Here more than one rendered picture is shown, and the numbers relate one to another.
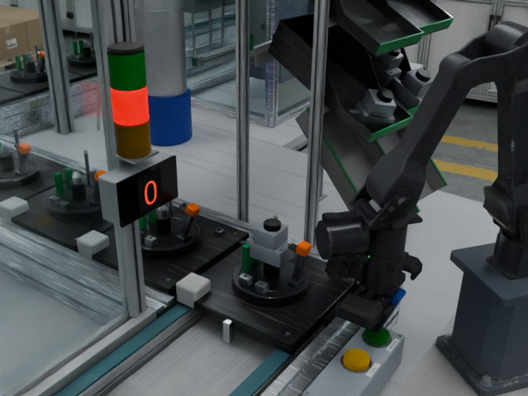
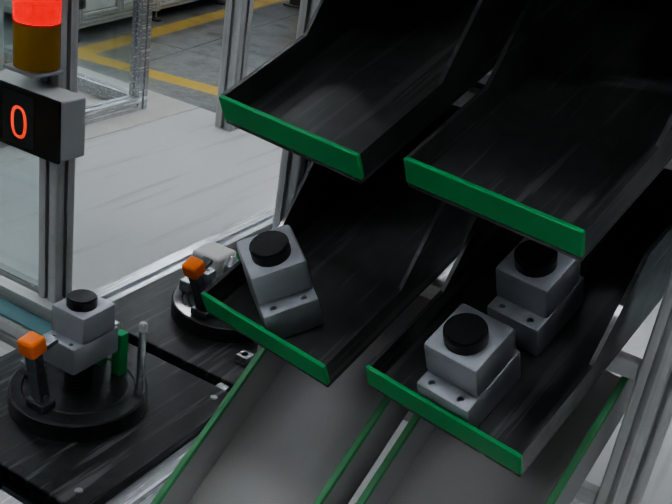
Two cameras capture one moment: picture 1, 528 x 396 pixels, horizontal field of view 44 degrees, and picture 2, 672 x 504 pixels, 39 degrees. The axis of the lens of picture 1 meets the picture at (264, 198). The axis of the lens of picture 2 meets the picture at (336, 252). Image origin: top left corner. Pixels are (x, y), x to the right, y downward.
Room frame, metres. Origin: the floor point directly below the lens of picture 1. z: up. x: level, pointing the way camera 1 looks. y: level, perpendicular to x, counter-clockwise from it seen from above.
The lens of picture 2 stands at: (1.11, -0.85, 1.57)
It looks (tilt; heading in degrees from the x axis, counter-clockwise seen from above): 25 degrees down; 83
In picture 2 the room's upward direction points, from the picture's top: 9 degrees clockwise
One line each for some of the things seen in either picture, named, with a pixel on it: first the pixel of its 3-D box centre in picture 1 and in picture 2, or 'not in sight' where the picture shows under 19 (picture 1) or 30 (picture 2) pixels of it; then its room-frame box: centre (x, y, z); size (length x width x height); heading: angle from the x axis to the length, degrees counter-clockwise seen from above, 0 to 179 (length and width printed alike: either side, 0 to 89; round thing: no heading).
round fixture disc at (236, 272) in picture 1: (271, 278); (78, 392); (0.97, -0.02, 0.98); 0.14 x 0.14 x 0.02
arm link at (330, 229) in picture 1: (362, 218); not in sight; (0.82, -0.14, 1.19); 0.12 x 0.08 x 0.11; 106
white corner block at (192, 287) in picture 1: (193, 290); not in sight; (0.94, 0.12, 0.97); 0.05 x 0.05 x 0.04; 56
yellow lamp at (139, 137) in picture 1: (133, 136); (36, 44); (0.88, 0.19, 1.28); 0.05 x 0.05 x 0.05
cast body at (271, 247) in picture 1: (267, 238); (88, 322); (0.97, -0.01, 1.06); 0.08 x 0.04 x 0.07; 56
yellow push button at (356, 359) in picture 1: (356, 361); not in sight; (0.77, -0.14, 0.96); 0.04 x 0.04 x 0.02
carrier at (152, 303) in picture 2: (163, 221); (230, 283); (1.11, 0.20, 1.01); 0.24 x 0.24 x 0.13; 56
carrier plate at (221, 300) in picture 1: (271, 287); (78, 407); (0.97, -0.02, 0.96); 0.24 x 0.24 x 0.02; 56
